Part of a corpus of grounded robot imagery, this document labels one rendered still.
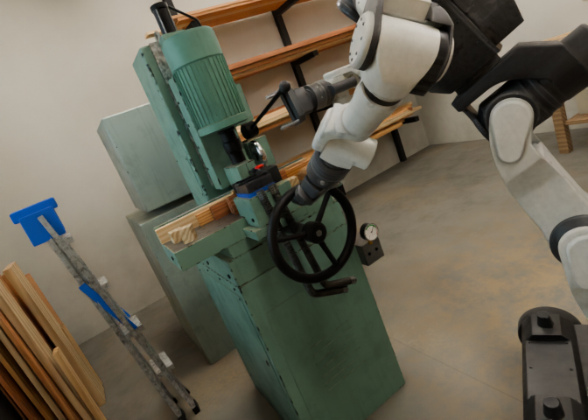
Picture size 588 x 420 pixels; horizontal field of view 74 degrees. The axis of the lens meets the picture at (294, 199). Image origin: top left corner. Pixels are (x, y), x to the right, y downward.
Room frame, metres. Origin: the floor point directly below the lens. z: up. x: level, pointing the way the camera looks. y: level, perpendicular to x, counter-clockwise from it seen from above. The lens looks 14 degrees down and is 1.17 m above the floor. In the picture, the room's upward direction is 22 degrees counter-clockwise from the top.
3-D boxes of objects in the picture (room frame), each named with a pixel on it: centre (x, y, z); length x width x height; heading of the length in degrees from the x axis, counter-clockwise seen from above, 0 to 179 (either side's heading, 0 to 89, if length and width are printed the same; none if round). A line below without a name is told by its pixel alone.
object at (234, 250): (1.29, 0.10, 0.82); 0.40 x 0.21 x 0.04; 115
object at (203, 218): (1.37, 0.08, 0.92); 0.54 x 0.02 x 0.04; 115
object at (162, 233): (1.35, 0.17, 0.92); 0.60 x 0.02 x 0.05; 115
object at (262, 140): (1.58, 0.06, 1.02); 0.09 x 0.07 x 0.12; 115
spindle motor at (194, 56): (1.35, 0.13, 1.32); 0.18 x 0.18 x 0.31
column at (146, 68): (1.61, 0.25, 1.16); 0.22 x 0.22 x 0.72; 25
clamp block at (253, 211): (1.15, 0.08, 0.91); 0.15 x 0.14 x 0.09; 115
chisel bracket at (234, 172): (1.36, 0.13, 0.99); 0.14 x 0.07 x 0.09; 25
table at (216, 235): (1.23, 0.12, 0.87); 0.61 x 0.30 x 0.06; 115
